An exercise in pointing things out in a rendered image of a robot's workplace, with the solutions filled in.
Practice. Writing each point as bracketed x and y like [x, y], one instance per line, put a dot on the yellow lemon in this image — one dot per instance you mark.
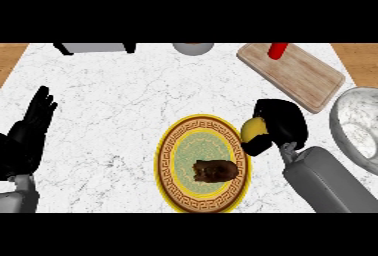
[254, 130]

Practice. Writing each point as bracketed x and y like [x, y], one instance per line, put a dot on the grey appliance with black frame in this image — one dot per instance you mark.
[93, 47]

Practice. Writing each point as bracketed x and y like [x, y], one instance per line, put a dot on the patterned yellow brown plate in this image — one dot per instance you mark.
[181, 186]

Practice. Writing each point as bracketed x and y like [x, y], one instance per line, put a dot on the wooden cutting board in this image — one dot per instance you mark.
[295, 75]

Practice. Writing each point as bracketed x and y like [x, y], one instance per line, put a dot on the red cylindrical object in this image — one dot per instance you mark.
[276, 50]

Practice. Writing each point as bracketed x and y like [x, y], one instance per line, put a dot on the brown lumpy food item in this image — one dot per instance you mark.
[214, 171]

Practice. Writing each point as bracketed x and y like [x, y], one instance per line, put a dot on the white marble bowl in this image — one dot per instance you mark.
[356, 130]

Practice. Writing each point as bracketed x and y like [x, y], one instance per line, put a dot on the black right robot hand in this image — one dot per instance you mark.
[285, 123]

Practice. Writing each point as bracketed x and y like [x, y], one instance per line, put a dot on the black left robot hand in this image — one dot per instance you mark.
[29, 130]

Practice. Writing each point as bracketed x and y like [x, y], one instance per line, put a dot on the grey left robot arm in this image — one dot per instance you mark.
[16, 196]

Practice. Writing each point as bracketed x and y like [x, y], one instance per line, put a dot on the grey round object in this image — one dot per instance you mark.
[192, 48]

